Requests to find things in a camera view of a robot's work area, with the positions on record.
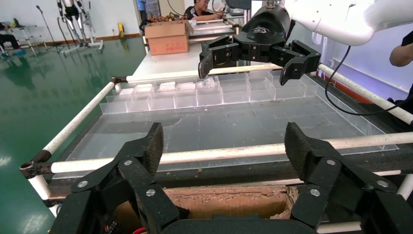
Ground seated person dark trousers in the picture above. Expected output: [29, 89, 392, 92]
[0, 21, 27, 58]

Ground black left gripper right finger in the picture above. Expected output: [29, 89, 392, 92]
[283, 122, 398, 231]

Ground seated person black shirt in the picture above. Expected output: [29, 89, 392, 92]
[184, 0, 226, 22]

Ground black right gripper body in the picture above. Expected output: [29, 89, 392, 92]
[234, 4, 292, 62]

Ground white metal cart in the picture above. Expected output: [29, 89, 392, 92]
[9, 24, 48, 50]

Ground brown cardboard divider box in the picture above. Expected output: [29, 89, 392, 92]
[113, 184, 299, 234]

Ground black microphone stand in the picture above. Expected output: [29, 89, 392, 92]
[35, 4, 66, 53]

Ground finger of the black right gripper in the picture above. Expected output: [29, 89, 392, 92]
[197, 35, 241, 80]
[274, 39, 321, 86]

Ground black camera cable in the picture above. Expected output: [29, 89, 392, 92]
[324, 45, 413, 117]

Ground grey workbench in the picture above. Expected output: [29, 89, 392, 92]
[189, 19, 243, 43]

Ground person in dark shirt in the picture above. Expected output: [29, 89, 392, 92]
[389, 30, 413, 114]

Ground clear acrylic divided tray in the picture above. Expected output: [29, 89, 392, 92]
[51, 70, 399, 180]

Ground printed brown cardboard carton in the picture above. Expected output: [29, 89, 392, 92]
[144, 19, 194, 56]

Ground white robot rig stand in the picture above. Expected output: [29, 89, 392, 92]
[56, 0, 105, 55]

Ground white pipe table frame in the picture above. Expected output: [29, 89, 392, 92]
[19, 63, 413, 234]

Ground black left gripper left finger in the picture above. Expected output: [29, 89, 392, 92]
[72, 122, 181, 234]

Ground white table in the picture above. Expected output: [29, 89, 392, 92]
[132, 42, 282, 79]

